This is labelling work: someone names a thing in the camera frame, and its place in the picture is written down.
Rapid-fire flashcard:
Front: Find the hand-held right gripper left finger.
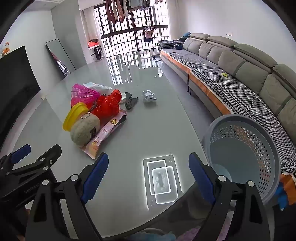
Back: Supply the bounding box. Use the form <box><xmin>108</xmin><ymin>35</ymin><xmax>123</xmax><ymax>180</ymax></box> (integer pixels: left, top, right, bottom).
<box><xmin>25</xmin><ymin>152</ymin><xmax>109</xmax><ymax>241</ymax></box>

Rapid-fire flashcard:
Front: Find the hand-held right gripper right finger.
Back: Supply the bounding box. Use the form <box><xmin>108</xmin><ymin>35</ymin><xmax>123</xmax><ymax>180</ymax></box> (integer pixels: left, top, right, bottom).
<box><xmin>188</xmin><ymin>152</ymin><xmax>271</xmax><ymax>241</ymax></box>

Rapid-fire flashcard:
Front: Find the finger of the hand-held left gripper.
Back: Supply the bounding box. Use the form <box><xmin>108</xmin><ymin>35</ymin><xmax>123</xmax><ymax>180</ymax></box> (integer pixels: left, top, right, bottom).
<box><xmin>7</xmin><ymin>145</ymin><xmax>62</xmax><ymax>178</ymax></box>
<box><xmin>0</xmin><ymin>144</ymin><xmax>31</xmax><ymax>175</ymax></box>

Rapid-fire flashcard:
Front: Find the pink snack wrapper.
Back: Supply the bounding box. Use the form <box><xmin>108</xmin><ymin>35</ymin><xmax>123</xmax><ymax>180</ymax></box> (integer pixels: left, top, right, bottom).
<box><xmin>82</xmin><ymin>108</ymin><xmax>127</xmax><ymax>160</ymax></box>

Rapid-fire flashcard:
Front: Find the beige plush ball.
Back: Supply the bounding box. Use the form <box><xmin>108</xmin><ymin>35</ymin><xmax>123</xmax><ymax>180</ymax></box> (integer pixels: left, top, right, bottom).
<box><xmin>70</xmin><ymin>113</ymin><xmax>101</xmax><ymax>146</ymax></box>

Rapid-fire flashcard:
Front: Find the grey perforated plastic basket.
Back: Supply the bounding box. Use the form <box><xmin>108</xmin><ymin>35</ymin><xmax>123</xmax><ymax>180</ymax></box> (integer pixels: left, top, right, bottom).
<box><xmin>201</xmin><ymin>113</ymin><xmax>281</xmax><ymax>205</ymax></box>

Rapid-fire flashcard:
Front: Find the pink plastic mesh piece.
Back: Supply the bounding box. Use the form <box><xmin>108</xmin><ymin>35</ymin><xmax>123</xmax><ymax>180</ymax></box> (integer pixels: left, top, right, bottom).
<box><xmin>70</xmin><ymin>84</ymin><xmax>101</xmax><ymax>108</ymax></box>

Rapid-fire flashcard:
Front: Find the red plastic bag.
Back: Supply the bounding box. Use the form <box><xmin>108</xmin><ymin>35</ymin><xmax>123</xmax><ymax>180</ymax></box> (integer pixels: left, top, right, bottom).
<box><xmin>91</xmin><ymin>89</ymin><xmax>122</xmax><ymax>117</ymax></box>

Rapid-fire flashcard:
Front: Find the white round lid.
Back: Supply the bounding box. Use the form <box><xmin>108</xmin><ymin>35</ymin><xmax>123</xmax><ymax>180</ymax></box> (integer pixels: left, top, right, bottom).
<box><xmin>119</xmin><ymin>92</ymin><xmax>130</xmax><ymax>105</ymax></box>

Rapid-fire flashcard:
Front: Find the white plastic packet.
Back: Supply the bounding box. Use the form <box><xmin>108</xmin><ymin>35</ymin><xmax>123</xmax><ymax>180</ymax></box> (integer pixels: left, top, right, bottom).
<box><xmin>83</xmin><ymin>82</ymin><xmax>113</xmax><ymax>95</ymax></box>

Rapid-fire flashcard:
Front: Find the white paper ball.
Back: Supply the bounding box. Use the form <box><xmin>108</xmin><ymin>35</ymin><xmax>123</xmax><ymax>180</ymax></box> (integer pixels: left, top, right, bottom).
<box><xmin>142</xmin><ymin>90</ymin><xmax>157</xmax><ymax>103</ymax></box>

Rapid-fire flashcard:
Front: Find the black television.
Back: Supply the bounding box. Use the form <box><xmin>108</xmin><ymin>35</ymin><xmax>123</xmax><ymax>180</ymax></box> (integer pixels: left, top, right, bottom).
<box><xmin>0</xmin><ymin>46</ymin><xmax>41</xmax><ymax>149</ymax></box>

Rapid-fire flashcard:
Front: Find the blue bag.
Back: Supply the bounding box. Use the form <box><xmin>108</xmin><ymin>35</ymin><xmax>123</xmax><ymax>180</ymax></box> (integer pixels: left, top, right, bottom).
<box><xmin>275</xmin><ymin>183</ymin><xmax>289</xmax><ymax>210</ymax></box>

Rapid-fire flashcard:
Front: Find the houndstooth sofa cover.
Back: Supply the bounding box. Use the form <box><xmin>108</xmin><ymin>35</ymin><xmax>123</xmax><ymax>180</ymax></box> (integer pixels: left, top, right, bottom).
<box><xmin>188</xmin><ymin>62</ymin><xmax>296</xmax><ymax>204</ymax></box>
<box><xmin>158</xmin><ymin>40</ymin><xmax>204</xmax><ymax>77</ymax></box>

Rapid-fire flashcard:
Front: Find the standing floor mirror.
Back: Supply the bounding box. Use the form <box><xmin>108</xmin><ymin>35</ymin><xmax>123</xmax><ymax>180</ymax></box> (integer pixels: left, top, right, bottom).
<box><xmin>46</xmin><ymin>39</ymin><xmax>76</xmax><ymax>75</ymax></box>

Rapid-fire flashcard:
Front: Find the small white side table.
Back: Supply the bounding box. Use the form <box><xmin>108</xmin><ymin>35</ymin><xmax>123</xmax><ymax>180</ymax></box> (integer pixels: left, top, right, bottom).
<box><xmin>88</xmin><ymin>45</ymin><xmax>102</xmax><ymax>62</ymax></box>

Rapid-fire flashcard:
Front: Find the grey fabric sofa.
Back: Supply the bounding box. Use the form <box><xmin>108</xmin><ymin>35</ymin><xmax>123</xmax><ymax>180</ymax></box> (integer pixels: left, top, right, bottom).
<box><xmin>157</xmin><ymin>33</ymin><xmax>296</xmax><ymax>179</ymax></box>

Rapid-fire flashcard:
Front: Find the black window grille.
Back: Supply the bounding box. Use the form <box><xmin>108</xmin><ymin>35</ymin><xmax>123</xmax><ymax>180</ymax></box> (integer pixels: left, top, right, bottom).
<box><xmin>94</xmin><ymin>5</ymin><xmax>169</xmax><ymax>63</ymax></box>

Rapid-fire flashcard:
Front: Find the standing clothes rack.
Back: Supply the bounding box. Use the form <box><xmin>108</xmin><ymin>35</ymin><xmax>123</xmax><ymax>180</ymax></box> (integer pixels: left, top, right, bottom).
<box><xmin>142</xmin><ymin>26</ymin><xmax>162</xmax><ymax>62</ymax></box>

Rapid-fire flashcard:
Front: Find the row of hanging clothes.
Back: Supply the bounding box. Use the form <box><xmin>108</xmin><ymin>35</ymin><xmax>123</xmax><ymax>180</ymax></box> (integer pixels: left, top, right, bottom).
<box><xmin>104</xmin><ymin>0</ymin><xmax>167</xmax><ymax>24</ymax></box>

